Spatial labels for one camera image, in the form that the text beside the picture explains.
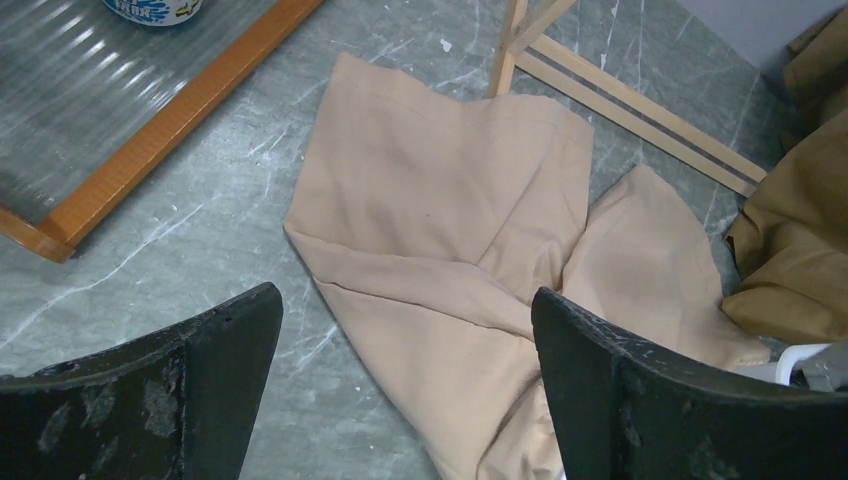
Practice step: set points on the olive green shorts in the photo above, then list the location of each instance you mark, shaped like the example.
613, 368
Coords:
826, 371

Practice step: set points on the tan brown shorts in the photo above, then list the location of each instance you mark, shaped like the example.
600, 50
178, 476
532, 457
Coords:
790, 239

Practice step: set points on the wooden clothes rack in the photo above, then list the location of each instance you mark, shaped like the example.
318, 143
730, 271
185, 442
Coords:
523, 45

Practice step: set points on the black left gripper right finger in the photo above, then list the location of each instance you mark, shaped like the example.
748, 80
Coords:
624, 407

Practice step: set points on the white plastic laundry basket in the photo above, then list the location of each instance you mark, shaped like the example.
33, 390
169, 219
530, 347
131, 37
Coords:
780, 371

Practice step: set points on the orange wooden shelf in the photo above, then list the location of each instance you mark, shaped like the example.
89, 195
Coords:
56, 237

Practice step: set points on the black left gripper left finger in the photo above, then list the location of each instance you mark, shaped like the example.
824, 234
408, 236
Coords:
178, 403

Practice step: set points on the white blue round jar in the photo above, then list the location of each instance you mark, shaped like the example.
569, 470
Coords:
155, 13

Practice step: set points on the beige shorts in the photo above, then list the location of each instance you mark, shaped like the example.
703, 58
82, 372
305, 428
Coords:
429, 224

